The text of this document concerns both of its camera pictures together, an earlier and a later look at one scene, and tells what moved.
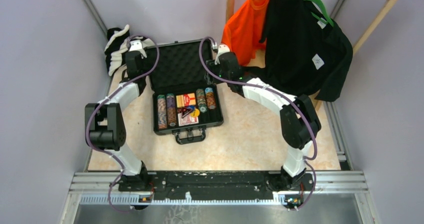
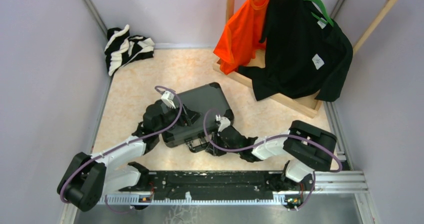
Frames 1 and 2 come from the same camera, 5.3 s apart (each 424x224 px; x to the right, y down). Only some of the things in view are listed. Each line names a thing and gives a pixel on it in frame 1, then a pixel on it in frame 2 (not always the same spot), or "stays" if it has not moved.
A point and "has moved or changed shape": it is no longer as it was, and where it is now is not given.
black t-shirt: [304, 55] stays
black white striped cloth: [117, 43] stays
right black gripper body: [215, 66] → [234, 149]
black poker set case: [184, 103] has moved or changed shape
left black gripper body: [146, 69] → [170, 118]
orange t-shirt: [242, 32] stays
